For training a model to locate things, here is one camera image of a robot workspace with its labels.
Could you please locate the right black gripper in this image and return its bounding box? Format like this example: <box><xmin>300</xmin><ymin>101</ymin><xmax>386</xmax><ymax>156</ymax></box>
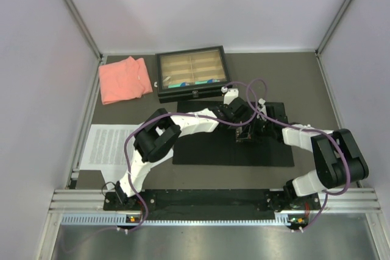
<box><xmin>237</xmin><ymin>114</ymin><xmax>274</xmax><ymax>142</ymax></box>

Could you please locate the black ring binder folder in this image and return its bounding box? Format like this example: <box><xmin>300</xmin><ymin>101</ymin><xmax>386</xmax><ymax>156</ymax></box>
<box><xmin>172</xmin><ymin>118</ymin><xmax>294</xmax><ymax>167</ymax></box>

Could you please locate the printed white paper sheet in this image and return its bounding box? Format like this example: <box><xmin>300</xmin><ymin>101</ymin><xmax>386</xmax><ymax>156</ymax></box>
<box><xmin>79</xmin><ymin>124</ymin><xmax>139</xmax><ymax>172</ymax></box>

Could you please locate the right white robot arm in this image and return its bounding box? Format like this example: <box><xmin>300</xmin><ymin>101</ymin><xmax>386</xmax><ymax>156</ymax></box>
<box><xmin>236</xmin><ymin>103</ymin><xmax>369</xmax><ymax>209</ymax></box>

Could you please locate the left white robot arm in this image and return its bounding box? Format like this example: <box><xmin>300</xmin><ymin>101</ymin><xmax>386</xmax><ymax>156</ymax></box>
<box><xmin>115</xmin><ymin>97</ymin><xmax>257</xmax><ymax>209</ymax></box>

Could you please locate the black glass-lid compartment box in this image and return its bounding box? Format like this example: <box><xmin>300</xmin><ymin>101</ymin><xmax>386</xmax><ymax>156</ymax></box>
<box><xmin>155</xmin><ymin>46</ymin><xmax>232</xmax><ymax>104</ymax></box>

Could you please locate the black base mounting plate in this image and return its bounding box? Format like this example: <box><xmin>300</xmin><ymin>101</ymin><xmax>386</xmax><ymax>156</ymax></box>
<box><xmin>103</xmin><ymin>188</ymin><xmax>321</xmax><ymax>220</ymax></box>

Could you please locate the pink folded cloth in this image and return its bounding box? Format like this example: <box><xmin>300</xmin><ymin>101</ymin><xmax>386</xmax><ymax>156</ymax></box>
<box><xmin>99</xmin><ymin>57</ymin><xmax>153</xmax><ymax>105</ymax></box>

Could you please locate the lower white paper sheet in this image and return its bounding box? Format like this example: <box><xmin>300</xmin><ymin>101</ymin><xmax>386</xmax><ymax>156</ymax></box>
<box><xmin>101</xmin><ymin>166</ymin><xmax>126</xmax><ymax>183</ymax></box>

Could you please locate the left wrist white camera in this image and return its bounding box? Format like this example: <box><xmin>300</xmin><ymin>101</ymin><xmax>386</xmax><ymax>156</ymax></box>
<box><xmin>221</xmin><ymin>86</ymin><xmax>239</xmax><ymax>105</ymax></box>

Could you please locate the wrist white camera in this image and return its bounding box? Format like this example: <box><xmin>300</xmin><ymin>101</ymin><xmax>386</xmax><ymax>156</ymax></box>
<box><xmin>258</xmin><ymin>98</ymin><xmax>266</xmax><ymax>107</ymax></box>
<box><xmin>221</xmin><ymin>86</ymin><xmax>239</xmax><ymax>105</ymax></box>

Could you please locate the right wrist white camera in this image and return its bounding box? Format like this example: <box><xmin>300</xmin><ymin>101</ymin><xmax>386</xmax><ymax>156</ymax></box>
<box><xmin>258</xmin><ymin>98</ymin><xmax>266</xmax><ymax>107</ymax></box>

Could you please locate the grey slotted cable duct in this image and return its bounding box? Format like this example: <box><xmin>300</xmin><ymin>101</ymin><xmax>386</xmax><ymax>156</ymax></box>
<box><xmin>61</xmin><ymin>213</ymin><xmax>291</xmax><ymax>227</ymax></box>

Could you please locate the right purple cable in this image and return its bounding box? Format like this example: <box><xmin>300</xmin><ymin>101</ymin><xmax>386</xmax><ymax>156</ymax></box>
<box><xmin>222</xmin><ymin>80</ymin><xmax>351</xmax><ymax>232</ymax></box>

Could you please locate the purple cable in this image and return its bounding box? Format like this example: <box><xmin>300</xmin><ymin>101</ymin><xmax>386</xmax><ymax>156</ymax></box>
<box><xmin>59</xmin><ymin>77</ymin><xmax>271</xmax><ymax>253</ymax></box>
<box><xmin>222</xmin><ymin>80</ymin><xmax>351</xmax><ymax>232</ymax></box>

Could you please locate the aluminium frame rail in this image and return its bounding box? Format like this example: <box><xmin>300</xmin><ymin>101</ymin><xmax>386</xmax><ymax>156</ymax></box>
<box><xmin>63</xmin><ymin>0</ymin><xmax>103</xmax><ymax>60</ymax></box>

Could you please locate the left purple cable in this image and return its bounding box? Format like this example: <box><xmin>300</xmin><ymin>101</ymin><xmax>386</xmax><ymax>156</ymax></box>
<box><xmin>59</xmin><ymin>77</ymin><xmax>271</xmax><ymax>253</ymax></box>

